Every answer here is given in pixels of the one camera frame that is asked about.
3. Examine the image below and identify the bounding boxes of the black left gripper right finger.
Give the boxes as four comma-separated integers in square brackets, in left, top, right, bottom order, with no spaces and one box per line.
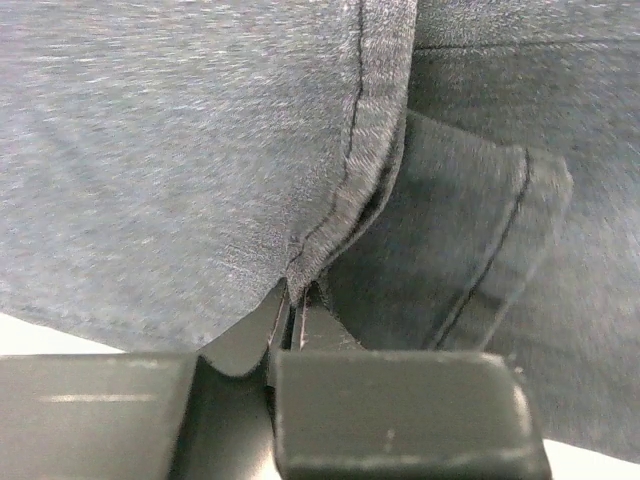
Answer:
[269,288,551,479]

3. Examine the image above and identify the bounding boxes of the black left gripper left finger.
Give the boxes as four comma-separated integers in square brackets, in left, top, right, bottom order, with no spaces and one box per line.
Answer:
[1,284,289,479]

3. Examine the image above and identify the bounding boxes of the black trousers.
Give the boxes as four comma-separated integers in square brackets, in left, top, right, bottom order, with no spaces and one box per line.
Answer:
[1,1,639,461]

